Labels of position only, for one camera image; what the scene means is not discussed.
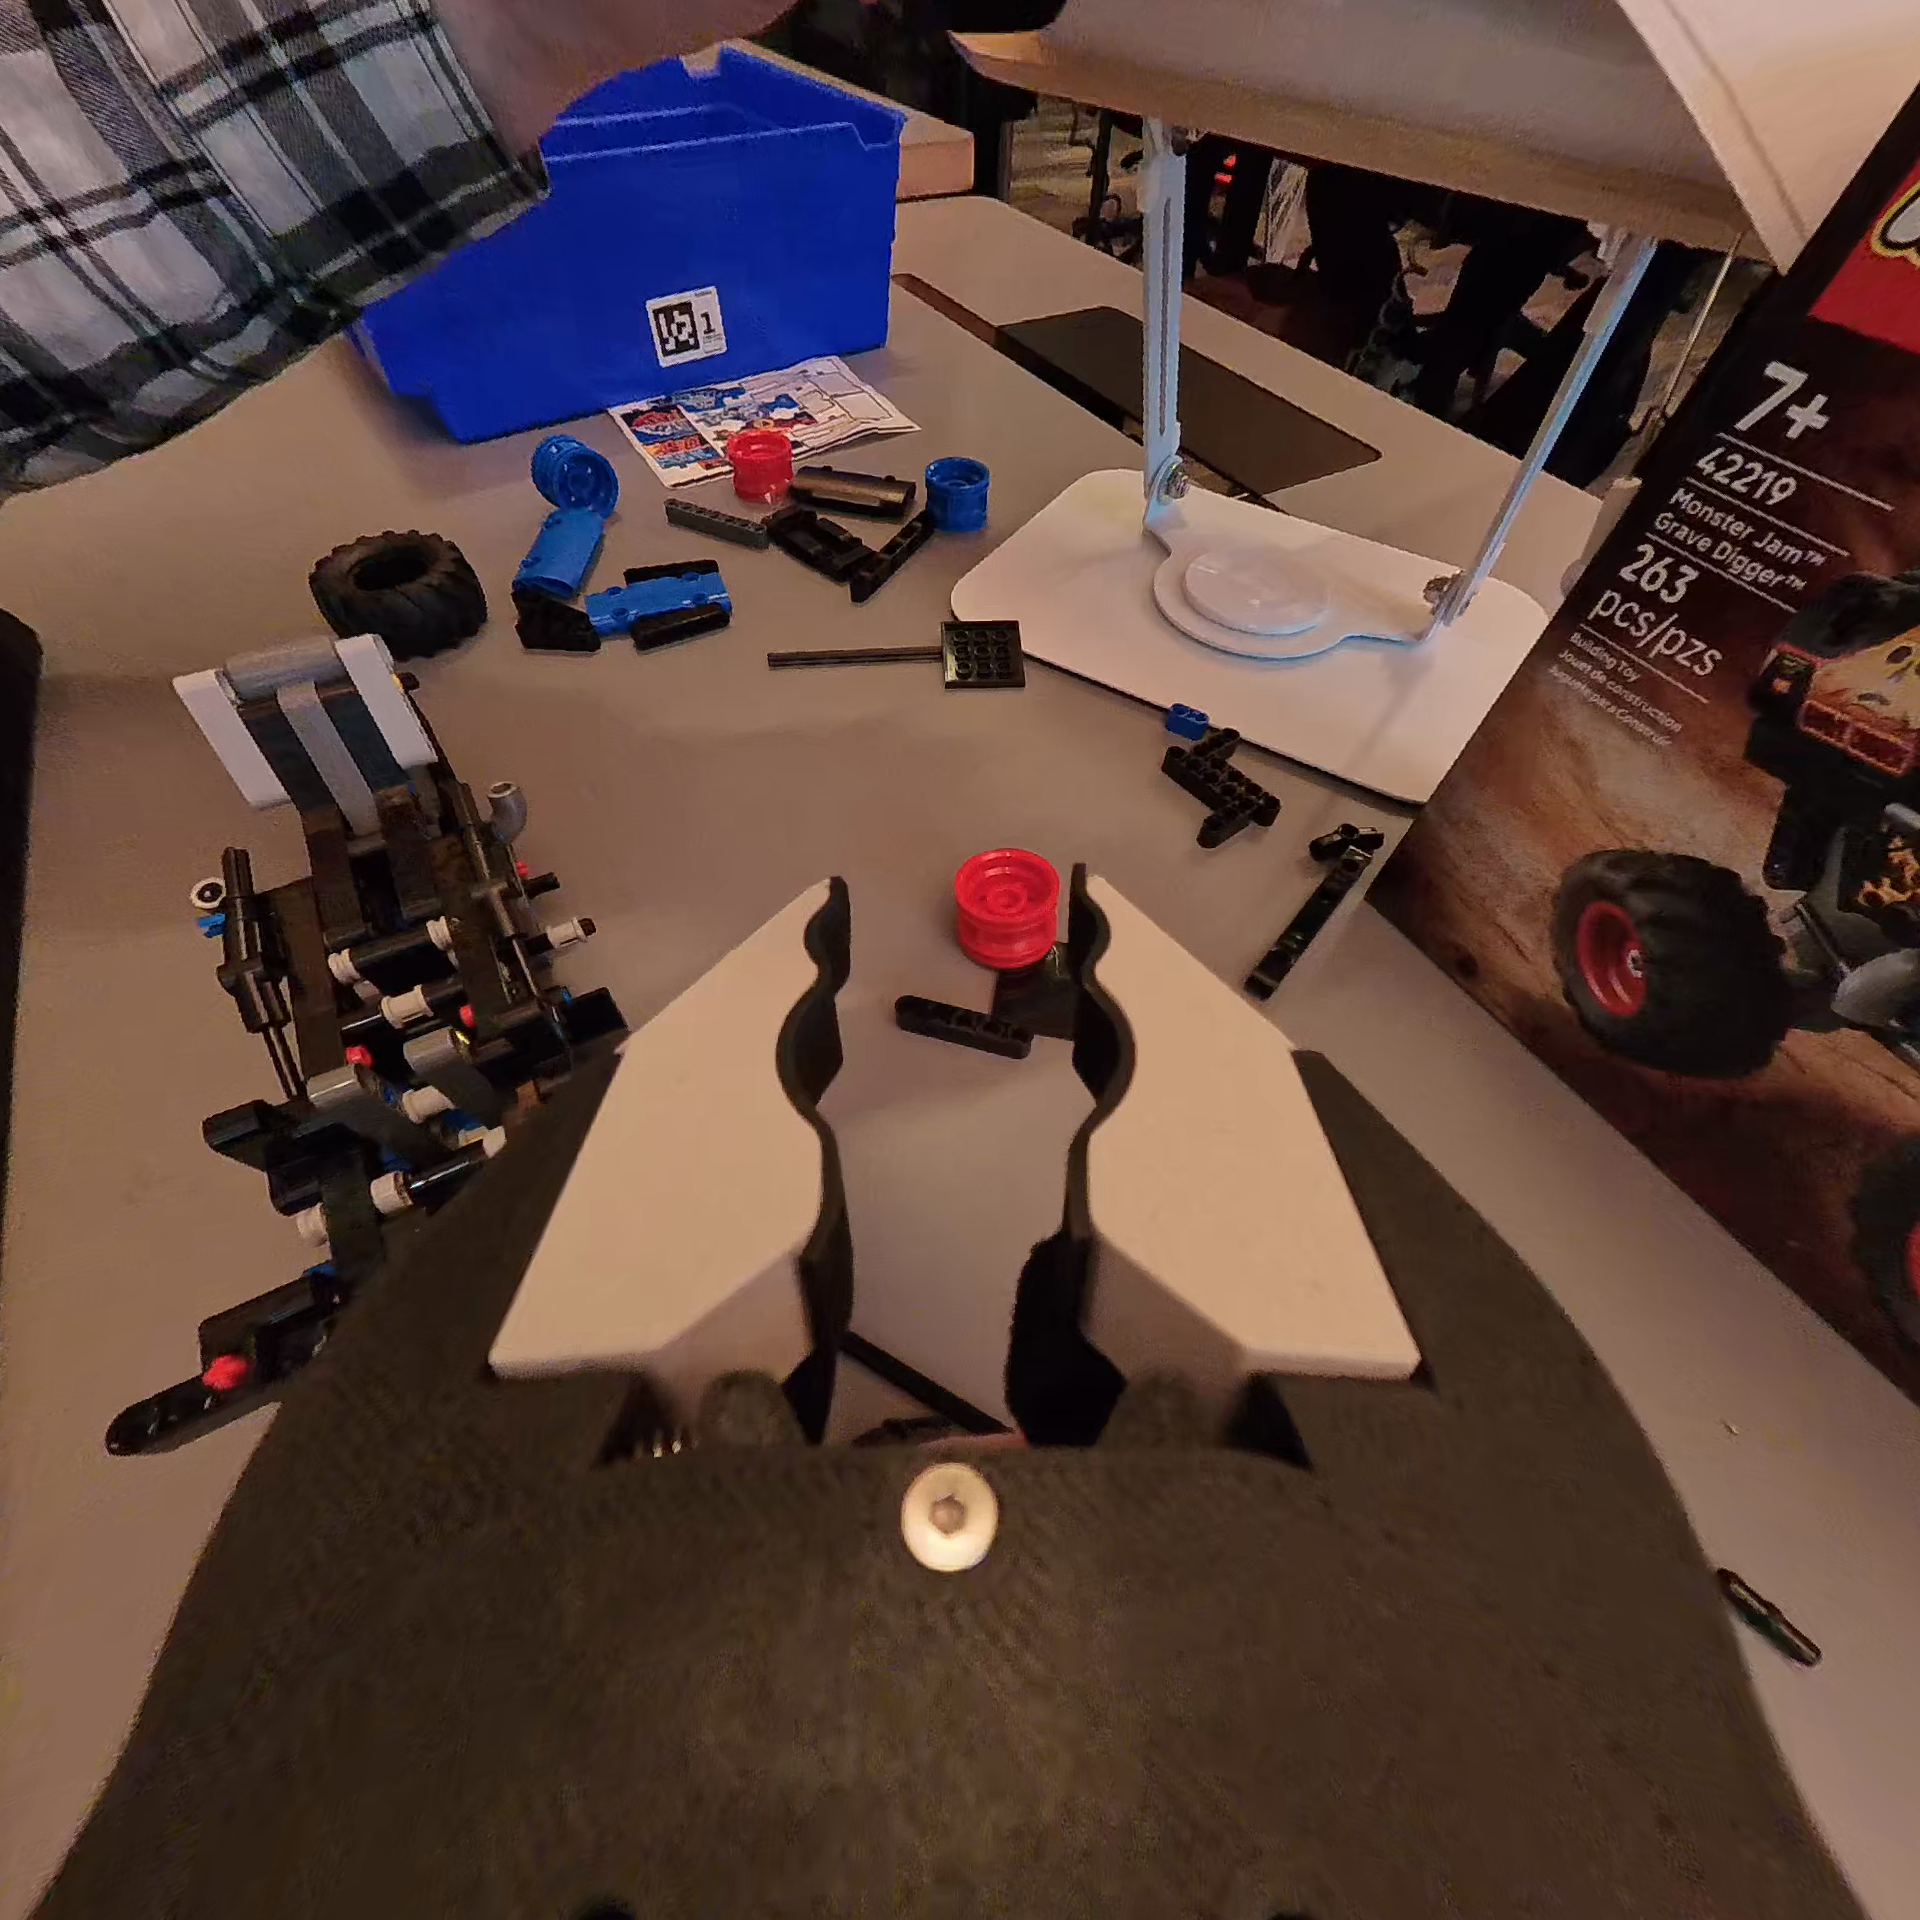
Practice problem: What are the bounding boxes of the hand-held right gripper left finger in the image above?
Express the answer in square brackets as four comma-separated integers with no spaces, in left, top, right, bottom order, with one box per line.
[488,877,857,1382]

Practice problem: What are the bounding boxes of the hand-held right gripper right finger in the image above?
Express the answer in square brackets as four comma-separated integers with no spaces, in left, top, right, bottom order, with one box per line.
[1009,872,1424,1444]

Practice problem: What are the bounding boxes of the toy truck chassis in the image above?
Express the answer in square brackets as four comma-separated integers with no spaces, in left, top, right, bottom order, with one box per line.
[105,634,633,1455]

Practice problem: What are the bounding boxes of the instruction booklet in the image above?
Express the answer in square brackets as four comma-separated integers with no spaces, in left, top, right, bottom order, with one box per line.
[1611,0,1920,269]

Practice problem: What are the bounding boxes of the person's left forearm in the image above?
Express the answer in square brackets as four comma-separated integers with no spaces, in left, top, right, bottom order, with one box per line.
[0,0,798,495]

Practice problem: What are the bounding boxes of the grey desk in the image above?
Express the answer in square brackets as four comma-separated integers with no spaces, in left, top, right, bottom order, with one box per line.
[0,194,1920,1907]

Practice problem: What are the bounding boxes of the long black beam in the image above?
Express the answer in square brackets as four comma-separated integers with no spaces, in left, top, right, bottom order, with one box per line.
[1246,823,1386,998]
[850,509,937,605]

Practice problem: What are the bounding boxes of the long black axle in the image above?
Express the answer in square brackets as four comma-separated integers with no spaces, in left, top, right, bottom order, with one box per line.
[839,1328,1009,1434]

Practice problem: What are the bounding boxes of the black L-shaped beam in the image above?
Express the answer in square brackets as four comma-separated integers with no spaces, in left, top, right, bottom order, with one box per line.
[1159,727,1286,847]

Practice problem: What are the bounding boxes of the monster truck toy box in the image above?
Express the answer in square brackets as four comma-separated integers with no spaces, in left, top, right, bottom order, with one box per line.
[1367,88,1920,1407]

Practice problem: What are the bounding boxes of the blue flat panel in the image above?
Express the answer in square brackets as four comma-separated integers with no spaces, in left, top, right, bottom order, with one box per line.
[586,568,735,634]

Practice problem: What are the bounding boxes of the black grid plate on axle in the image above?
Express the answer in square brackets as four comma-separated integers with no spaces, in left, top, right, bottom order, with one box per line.
[769,619,1028,692]

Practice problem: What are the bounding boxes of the white book stand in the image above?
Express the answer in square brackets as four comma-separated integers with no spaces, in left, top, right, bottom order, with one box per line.
[951,0,1801,807]

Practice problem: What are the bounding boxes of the black rubber tyre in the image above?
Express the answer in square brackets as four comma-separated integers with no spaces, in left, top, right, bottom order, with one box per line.
[311,532,489,659]

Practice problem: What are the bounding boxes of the blue curved panel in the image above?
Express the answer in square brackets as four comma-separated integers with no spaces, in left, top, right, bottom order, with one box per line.
[513,508,606,600]

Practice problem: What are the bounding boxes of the small black pin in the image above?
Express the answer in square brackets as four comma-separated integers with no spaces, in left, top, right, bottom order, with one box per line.
[1718,1568,1823,1666]

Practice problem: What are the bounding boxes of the printed sticker sheet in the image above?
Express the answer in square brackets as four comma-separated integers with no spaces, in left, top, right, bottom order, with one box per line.
[608,356,921,490]

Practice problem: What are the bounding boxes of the blue storage bin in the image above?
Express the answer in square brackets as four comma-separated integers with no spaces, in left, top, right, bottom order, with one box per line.
[347,46,911,448]

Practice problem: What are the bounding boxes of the black beam frame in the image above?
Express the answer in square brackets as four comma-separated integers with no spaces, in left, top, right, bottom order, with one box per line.
[762,506,880,584]

